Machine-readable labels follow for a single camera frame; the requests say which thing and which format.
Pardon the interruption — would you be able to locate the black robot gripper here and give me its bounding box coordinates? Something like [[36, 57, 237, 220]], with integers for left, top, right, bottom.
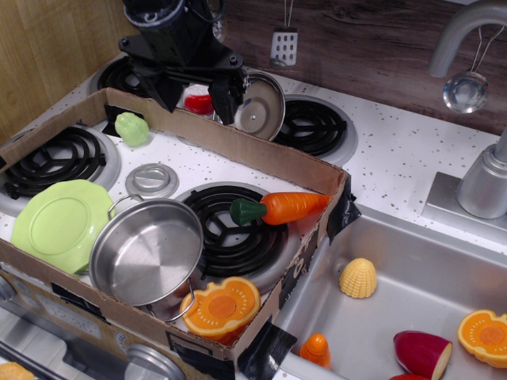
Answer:
[[119, 1, 249, 125]]

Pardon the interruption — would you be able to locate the light green toy broccoli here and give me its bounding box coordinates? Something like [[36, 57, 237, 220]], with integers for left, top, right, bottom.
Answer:
[[114, 112, 150, 147]]

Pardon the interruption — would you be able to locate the stainless steel pot lid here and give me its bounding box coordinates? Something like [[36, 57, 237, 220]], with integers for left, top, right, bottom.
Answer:
[[214, 70, 285, 141]]

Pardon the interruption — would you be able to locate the red white toy radish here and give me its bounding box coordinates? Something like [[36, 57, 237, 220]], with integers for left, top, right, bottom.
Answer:
[[183, 86, 214, 115]]

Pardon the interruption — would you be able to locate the hanging silver skimmer spoon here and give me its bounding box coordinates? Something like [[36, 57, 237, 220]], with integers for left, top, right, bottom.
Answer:
[[212, 18, 227, 43]]

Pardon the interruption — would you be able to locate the black rear left burner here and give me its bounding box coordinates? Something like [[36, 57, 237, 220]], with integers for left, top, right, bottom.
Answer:
[[88, 55, 151, 98]]

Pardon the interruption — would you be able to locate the black burner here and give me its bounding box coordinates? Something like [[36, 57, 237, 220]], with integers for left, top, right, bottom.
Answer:
[[177, 181, 300, 294], [1, 126, 120, 217], [274, 94, 358, 166], [88, 55, 151, 98]]

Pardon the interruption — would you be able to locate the silver stove centre knob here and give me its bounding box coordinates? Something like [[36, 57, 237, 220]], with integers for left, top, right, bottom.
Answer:
[[125, 163, 179, 199]]

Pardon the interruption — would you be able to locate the hanging silver spatula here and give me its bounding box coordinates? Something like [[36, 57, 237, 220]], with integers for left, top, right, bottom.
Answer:
[[269, 1, 299, 67]]

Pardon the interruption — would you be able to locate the black rear right burner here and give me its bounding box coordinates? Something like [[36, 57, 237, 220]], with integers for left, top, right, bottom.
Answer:
[[274, 94, 358, 166]]

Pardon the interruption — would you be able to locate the black front left burner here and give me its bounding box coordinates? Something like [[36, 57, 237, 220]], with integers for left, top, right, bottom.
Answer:
[[1, 126, 120, 217]]

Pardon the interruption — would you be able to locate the orange toy carrot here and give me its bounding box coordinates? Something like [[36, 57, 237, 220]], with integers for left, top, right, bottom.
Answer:
[[230, 192, 332, 226]]

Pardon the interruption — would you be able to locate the black front right burner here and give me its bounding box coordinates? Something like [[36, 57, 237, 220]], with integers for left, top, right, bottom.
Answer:
[[177, 181, 300, 294]]

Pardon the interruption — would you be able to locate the light green plastic plate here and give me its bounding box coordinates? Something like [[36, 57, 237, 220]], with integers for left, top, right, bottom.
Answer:
[[10, 180, 112, 274]]

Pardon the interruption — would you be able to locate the orange toy pumpkin half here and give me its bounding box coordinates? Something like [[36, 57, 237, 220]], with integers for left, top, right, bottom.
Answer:
[[457, 310, 506, 369], [180, 276, 261, 346]]

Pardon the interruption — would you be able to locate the brown cardboard fence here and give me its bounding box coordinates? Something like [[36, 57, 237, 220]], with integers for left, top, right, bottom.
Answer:
[[1, 89, 358, 379]]

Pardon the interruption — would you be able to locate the yellow toy corn piece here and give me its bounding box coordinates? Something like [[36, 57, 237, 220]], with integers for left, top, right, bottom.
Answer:
[[339, 258, 377, 298]]

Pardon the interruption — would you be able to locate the hanging silver ladle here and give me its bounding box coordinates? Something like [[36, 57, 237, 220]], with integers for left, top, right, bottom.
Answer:
[[443, 26, 505, 114]]

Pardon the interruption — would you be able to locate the silver oven knob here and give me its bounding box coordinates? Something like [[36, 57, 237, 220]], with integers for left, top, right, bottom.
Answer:
[[124, 344, 186, 380]]

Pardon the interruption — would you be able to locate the small orange toy bottle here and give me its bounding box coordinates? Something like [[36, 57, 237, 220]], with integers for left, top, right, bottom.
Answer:
[[298, 332, 332, 370]]

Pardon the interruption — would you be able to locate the silver kitchen faucet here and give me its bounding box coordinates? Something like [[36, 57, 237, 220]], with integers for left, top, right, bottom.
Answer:
[[422, 1, 506, 245]]

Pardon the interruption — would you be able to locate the yellow toy piece corner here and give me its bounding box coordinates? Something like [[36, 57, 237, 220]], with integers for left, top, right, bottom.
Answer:
[[0, 362, 35, 380]]

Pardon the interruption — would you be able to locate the purple toy sweet potato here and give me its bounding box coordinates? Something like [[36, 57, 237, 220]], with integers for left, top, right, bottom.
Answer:
[[393, 331, 453, 379]]

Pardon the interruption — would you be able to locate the red toy piece bottom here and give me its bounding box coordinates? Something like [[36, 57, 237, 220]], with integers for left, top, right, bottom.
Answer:
[[389, 373, 429, 380]]

